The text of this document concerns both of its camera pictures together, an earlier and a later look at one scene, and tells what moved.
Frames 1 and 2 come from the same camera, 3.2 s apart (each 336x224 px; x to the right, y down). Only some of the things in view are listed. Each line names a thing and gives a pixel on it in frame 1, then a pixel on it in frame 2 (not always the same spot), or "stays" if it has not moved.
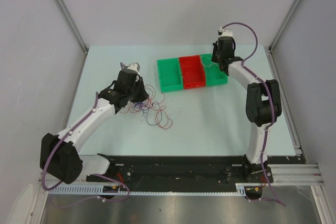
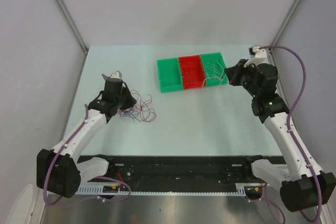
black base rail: x=186 y=170 stays
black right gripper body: x=216 y=55 to x=244 y=76
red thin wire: x=162 y=119 to x=147 y=114
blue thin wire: x=145 y=109 to x=130 y=113
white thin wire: x=208 y=58 to x=214 y=72
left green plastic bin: x=170 y=74 stays
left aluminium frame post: x=65 y=10 stays
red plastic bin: x=192 y=72 stays
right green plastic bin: x=213 y=75 stays
